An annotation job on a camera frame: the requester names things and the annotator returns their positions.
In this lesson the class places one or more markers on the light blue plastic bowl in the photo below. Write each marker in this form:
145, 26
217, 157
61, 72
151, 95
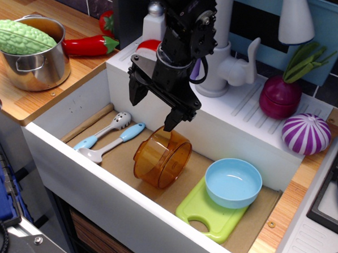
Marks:
233, 183

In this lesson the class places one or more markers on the red chili pepper toy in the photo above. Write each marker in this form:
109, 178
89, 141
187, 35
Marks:
90, 46

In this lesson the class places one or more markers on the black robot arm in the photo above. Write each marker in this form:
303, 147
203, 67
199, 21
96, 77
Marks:
189, 37

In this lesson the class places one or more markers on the black stove grate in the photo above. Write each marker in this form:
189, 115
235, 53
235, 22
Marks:
324, 208

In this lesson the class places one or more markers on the green bitter melon toy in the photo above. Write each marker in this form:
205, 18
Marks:
17, 38

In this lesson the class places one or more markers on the brown cardboard sink liner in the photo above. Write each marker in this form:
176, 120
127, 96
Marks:
151, 195

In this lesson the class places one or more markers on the purple beet toy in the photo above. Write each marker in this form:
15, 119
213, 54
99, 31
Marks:
281, 94

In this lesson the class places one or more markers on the grey toy faucet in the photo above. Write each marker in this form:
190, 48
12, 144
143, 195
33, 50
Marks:
223, 69

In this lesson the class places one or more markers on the light blue backboard panel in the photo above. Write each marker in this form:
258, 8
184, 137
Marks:
260, 18

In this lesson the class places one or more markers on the white stove top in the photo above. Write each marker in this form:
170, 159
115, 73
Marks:
305, 235

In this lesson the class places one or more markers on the white soap dispenser bottle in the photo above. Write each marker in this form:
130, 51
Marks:
154, 22

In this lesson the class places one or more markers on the white blue slotted spoon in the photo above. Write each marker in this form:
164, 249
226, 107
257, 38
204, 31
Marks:
120, 121

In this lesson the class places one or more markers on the red strawberry toy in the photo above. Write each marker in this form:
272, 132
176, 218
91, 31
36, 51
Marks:
106, 23

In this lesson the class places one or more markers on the stainless steel pot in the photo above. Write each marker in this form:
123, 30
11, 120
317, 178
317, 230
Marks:
43, 70

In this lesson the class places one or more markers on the lime green cutting board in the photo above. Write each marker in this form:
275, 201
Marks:
219, 221

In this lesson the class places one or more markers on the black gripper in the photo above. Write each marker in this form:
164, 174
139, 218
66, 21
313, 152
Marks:
168, 83

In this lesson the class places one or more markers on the orange transparent plastic pot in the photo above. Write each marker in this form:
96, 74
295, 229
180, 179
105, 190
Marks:
161, 158

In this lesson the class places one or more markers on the blue black clamp device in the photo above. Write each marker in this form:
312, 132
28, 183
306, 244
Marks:
12, 205

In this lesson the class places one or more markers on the lilac plastic cup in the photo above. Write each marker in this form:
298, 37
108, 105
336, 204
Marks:
196, 70

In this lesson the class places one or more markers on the red white sushi toy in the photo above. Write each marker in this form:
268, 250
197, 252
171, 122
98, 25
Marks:
148, 49

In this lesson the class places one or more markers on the white cone lamp shade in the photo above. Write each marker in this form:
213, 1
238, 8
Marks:
296, 23

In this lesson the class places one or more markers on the white blue ladle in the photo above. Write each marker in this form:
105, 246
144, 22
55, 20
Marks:
128, 134

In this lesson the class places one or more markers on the purple white striped onion toy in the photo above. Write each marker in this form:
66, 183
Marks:
306, 134

